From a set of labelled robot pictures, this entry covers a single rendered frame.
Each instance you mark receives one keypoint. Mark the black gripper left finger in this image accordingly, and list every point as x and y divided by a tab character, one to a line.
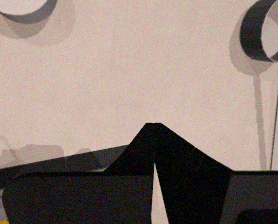
121	194

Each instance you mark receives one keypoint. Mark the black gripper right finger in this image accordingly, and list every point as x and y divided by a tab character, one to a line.
197	189

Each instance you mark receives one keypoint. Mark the beige short cylinder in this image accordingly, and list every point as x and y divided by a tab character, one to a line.
27	11

